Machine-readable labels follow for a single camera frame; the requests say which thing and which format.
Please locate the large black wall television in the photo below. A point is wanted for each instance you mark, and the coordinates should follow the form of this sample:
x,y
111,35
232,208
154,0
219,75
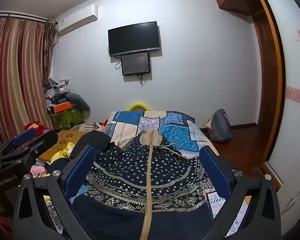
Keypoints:
x,y
133,38

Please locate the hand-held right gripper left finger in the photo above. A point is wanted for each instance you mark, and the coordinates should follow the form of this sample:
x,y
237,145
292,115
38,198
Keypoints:
x,y
80,170

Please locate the grey bag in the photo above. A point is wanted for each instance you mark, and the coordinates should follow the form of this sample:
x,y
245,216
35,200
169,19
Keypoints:
x,y
221,127

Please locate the striped brown curtain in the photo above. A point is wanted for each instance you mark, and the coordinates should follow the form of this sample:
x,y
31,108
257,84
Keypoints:
x,y
15,75

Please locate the yellow cloth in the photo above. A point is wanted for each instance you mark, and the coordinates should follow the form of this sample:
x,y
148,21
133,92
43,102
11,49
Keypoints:
x,y
61,153

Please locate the wooden door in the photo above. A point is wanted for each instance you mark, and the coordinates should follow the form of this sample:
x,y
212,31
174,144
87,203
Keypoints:
x,y
266,80

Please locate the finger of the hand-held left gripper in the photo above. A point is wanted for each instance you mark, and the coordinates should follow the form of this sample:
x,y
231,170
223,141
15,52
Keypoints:
x,y
25,137
43,140

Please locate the small black wall monitor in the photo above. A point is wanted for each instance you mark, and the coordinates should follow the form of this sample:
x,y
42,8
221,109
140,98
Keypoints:
x,y
135,63

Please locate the white appliance with stickers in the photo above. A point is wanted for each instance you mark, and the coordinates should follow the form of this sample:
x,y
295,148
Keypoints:
x,y
296,180

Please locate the red plush toy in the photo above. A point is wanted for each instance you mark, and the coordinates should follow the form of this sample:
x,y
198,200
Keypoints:
x,y
38,127

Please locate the pink cloth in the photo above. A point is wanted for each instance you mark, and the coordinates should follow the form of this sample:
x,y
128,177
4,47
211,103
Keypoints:
x,y
38,171

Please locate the black garment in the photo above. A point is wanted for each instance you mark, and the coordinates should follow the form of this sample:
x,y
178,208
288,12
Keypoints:
x,y
95,140

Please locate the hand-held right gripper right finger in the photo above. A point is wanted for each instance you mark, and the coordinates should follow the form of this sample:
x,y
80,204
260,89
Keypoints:
x,y
215,172

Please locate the orange red cloth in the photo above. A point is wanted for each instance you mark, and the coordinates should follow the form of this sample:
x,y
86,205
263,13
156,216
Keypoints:
x,y
105,123

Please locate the white air conditioner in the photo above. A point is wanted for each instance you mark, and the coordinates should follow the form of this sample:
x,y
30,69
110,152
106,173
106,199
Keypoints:
x,y
76,20

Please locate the brown wooden folding table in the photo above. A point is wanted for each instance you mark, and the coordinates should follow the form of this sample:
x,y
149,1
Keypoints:
x,y
65,137

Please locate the orange box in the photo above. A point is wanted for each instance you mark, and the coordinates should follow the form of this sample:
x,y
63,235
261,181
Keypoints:
x,y
62,107

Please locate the blue patchwork bedsheet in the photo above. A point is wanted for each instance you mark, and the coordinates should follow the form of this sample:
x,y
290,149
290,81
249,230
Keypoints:
x,y
176,132

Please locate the green patterned box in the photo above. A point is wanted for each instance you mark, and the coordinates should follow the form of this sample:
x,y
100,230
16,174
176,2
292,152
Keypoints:
x,y
66,118

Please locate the dark grey cloth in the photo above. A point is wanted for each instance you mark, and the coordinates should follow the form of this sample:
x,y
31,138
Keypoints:
x,y
80,102

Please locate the pile of clutter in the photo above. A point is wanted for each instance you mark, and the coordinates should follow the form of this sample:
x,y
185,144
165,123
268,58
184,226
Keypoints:
x,y
56,90

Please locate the navy patterned hooded jacket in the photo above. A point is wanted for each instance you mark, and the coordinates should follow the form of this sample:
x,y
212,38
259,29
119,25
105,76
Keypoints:
x,y
130,172

